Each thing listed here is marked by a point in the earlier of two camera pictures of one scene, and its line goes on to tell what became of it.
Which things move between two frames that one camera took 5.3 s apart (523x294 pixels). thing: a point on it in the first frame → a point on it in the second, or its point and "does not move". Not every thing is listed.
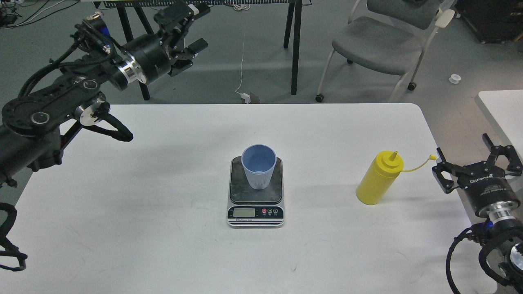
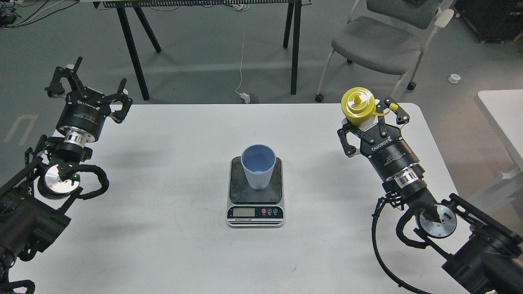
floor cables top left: x=8 y=15 does not move
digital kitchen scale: x=249 y=207 does not move
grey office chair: x=389 y=36 does not move
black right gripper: x=484 y=184 → x=390 y=155
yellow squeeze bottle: x=380 y=175 → x=358 y=105
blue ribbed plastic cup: x=259 y=161 does not move
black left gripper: x=146 y=59 → x=82 y=118
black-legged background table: x=121 y=4 does not move
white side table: x=506 y=107 does not move
